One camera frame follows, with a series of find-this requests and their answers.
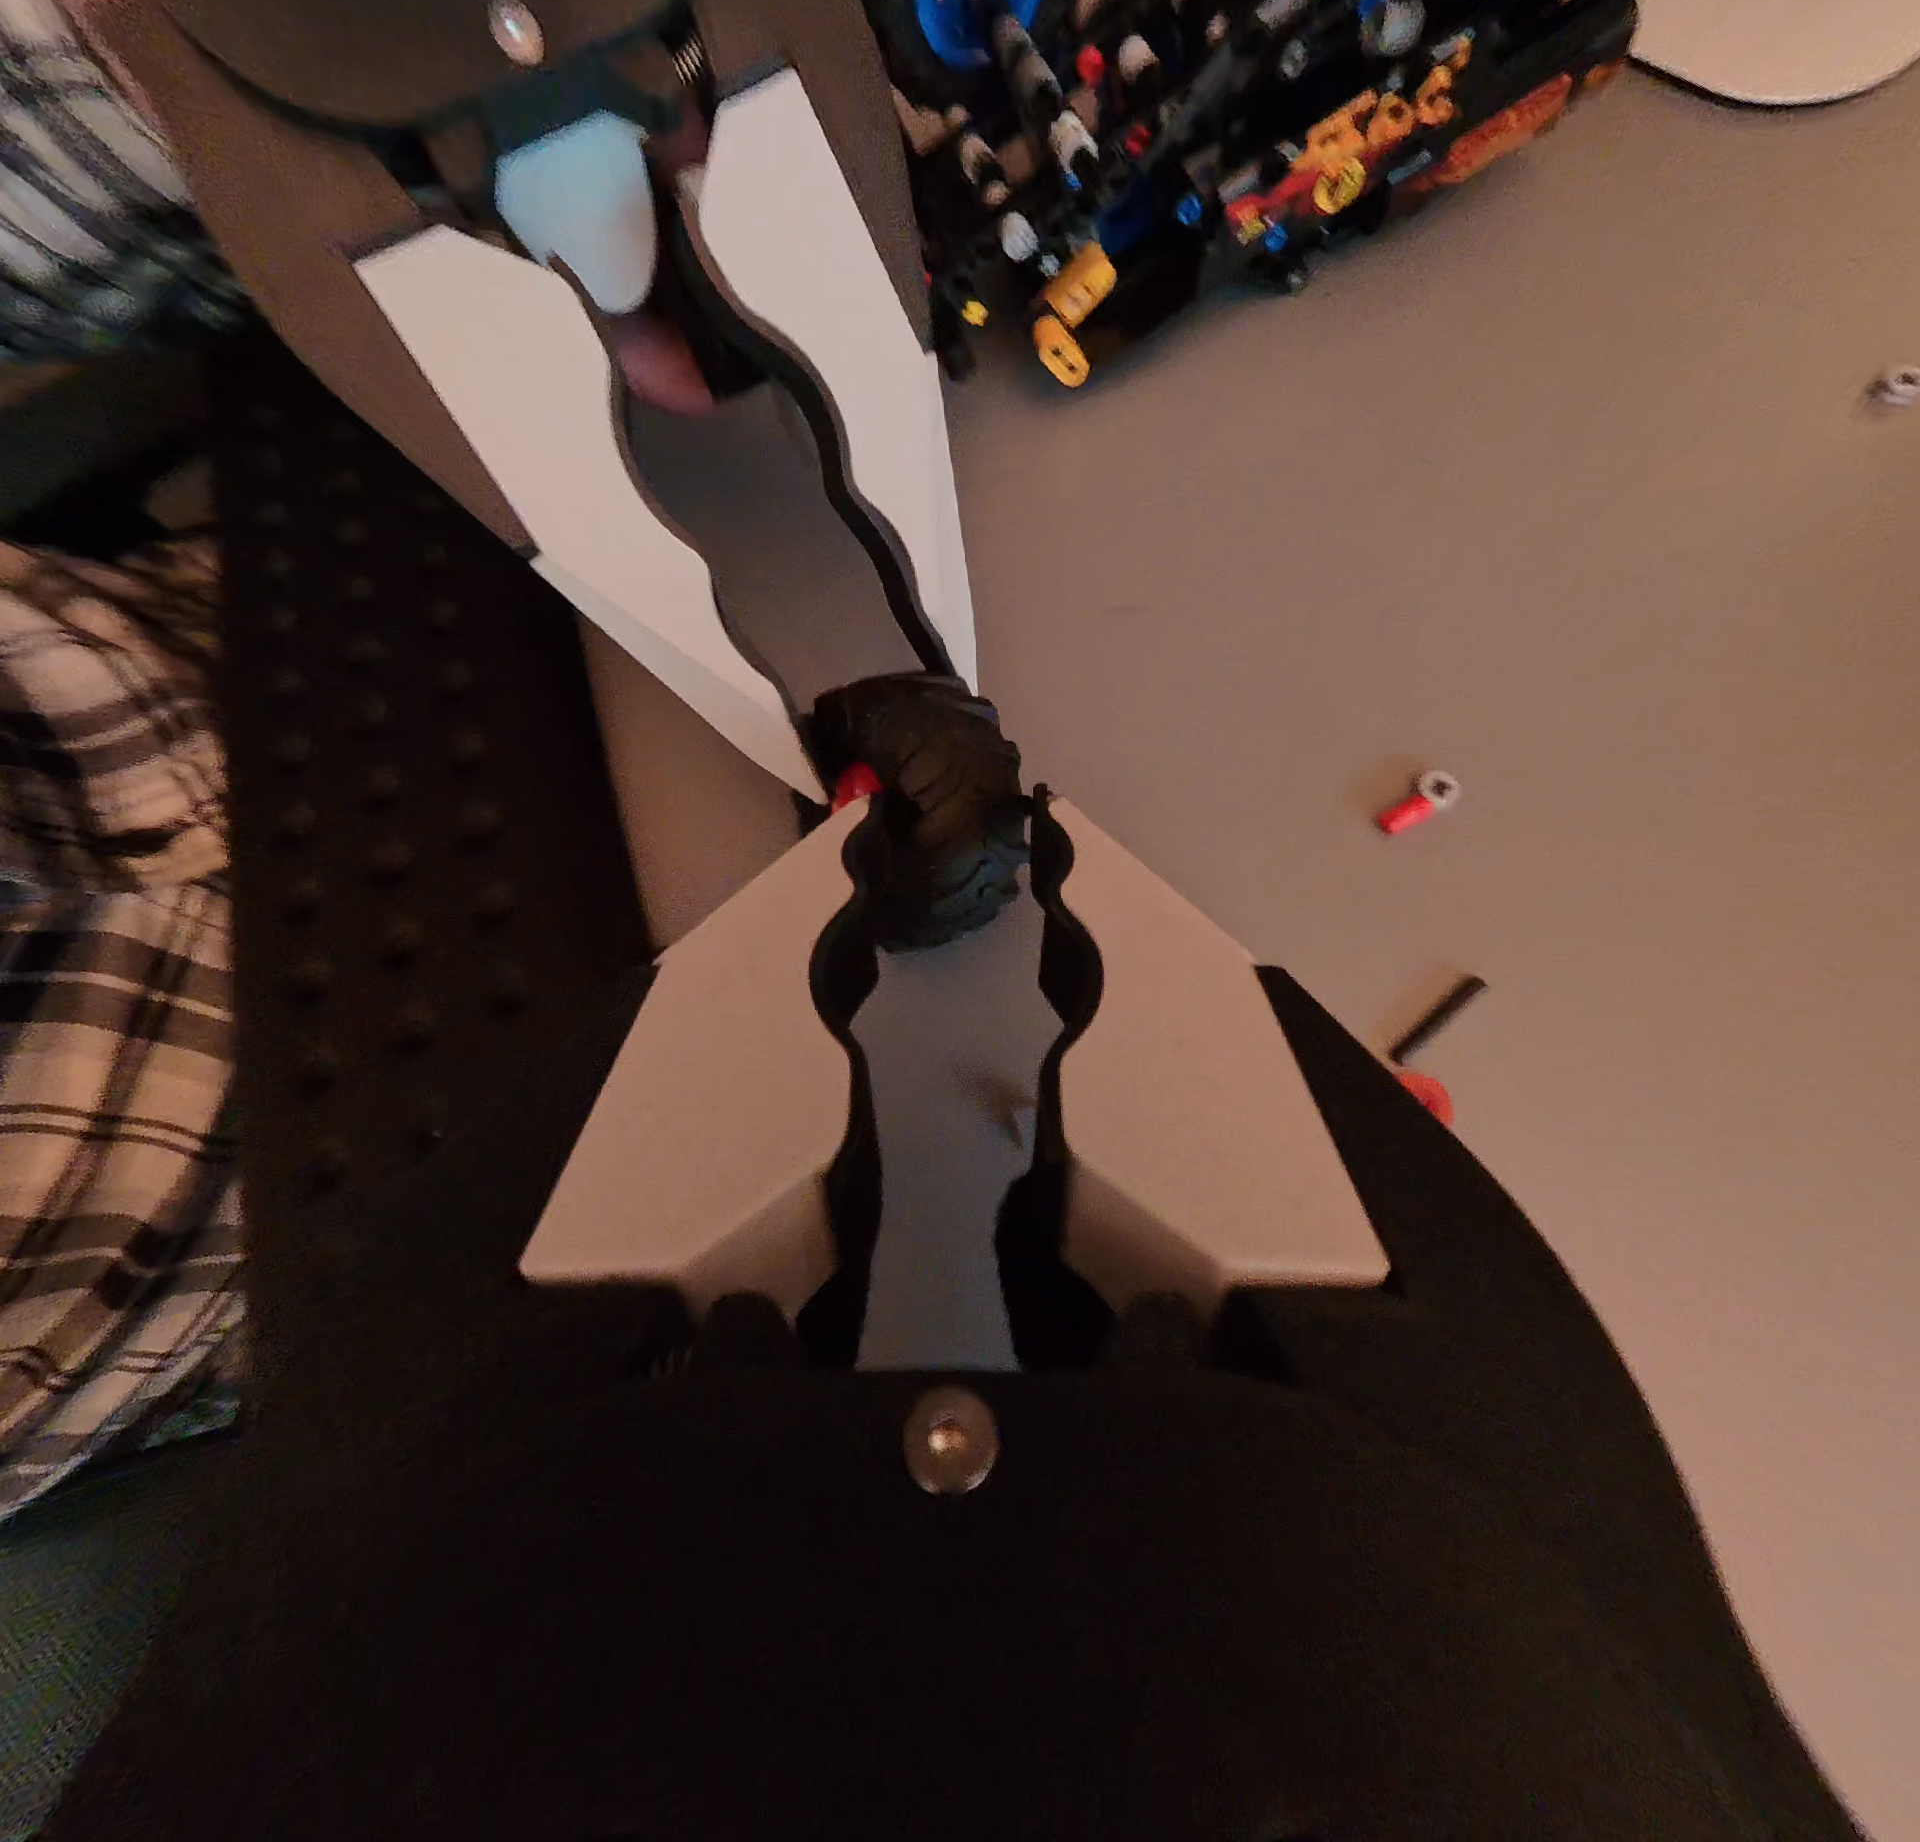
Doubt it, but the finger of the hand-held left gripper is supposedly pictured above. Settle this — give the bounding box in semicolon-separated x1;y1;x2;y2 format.
350;105;832;809
677;59;983;698

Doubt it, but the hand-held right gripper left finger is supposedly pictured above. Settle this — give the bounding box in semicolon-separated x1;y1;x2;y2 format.
517;801;885;1370

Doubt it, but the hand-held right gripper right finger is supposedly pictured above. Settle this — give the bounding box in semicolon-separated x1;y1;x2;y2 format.
996;788;1392;1370

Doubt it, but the Lego monster truck model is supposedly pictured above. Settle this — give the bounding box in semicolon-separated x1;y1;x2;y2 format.
852;0;1653;392

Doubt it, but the grey desk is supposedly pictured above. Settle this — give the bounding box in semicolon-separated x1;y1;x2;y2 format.
576;0;1920;1842

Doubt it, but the person's left hand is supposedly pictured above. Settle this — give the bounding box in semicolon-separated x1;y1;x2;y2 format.
616;303;720;413

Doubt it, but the short black toy rod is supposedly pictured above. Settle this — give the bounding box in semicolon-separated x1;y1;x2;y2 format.
1386;975;1490;1065

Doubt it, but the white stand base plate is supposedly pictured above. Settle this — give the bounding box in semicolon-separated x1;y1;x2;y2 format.
1624;0;1920;108

